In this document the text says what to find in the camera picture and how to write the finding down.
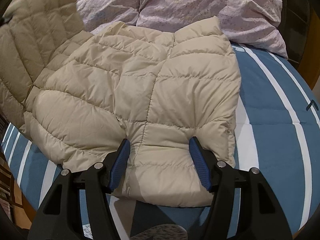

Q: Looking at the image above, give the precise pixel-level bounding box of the blue white striped bed sheet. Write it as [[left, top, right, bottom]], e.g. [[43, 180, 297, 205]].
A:
[[1, 43, 319, 239]]

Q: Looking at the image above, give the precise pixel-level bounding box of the beige quilted down jacket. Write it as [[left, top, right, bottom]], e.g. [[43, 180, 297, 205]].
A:
[[1, 0, 241, 207]]

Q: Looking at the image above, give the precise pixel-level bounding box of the lilac floral duvet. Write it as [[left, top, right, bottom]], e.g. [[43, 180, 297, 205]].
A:
[[76, 0, 287, 57]]

